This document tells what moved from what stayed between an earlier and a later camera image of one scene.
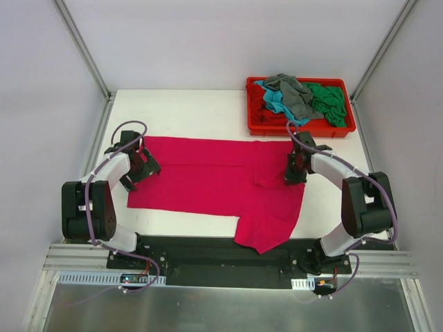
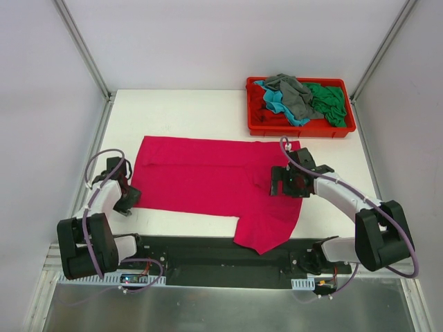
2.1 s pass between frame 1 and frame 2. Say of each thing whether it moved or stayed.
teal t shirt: stayed
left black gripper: moved
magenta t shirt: stayed
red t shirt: stayed
